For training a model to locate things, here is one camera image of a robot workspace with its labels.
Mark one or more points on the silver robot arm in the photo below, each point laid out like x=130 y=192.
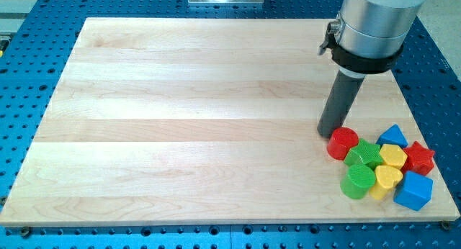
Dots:
x=367 y=36

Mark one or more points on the wooden board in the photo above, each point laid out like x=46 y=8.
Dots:
x=159 y=121

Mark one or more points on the red cylinder block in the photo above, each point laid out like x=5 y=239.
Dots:
x=341 y=141

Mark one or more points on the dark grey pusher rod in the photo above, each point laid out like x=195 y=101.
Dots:
x=342 y=95

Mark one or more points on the green star block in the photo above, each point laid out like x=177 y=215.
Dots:
x=364 y=153

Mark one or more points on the green cylinder block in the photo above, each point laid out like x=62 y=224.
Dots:
x=359 y=179

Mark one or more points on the blue triangle block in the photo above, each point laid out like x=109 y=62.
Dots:
x=393 y=136

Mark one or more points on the yellow pentagon block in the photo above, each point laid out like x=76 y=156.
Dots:
x=393 y=155

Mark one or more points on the yellow heart block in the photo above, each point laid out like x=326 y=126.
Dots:
x=387 y=178

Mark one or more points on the red star block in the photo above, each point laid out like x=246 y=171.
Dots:
x=419 y=159

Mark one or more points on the blue cube block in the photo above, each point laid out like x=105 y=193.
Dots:
x=414 y=191

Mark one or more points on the blue perforated metal table plate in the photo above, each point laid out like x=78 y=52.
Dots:
x=38 y=52

